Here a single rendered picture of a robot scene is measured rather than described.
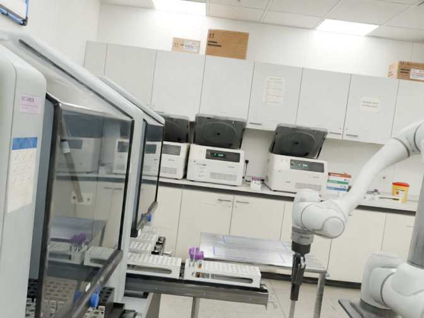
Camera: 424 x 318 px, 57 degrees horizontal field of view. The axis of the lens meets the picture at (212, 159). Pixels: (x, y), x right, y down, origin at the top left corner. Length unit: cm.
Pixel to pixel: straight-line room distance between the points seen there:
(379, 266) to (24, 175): 149
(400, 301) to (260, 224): 245
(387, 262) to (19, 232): 148
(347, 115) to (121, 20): 268
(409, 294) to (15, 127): 142
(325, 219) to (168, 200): 266
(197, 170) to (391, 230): 204
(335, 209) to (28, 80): 111
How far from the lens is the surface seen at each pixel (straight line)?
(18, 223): 59
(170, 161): 383
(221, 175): 385
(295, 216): 155
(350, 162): 474
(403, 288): 166
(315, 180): 399
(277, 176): 390
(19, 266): 62
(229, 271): 156
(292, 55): 463
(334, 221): 137
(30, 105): 57
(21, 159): 57
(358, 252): 426
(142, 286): 158
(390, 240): 436
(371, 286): 181
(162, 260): 159
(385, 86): 453
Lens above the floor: 138
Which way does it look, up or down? 3 degrees down
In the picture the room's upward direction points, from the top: 7 degrees clockwise
